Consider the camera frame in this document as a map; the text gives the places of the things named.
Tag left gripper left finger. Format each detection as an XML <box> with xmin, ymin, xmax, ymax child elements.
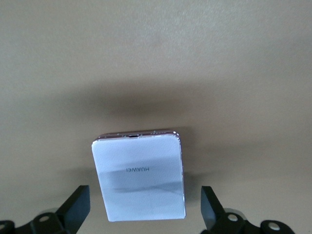
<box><xmin>0</xmin><ymin>185</ymin><xmax>91</xmax><ymax>234</ymax></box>

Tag white flip phone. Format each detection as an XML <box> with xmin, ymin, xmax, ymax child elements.
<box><xmin>91</xmin><ymin>129</ymin><xmax>187</xmax><ymax>223</ymax></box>

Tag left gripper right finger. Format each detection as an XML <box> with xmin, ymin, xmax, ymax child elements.
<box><xmin>201</xmin><ymin>185</ymin><xmax>299</xmax><ymax>234</ymax></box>

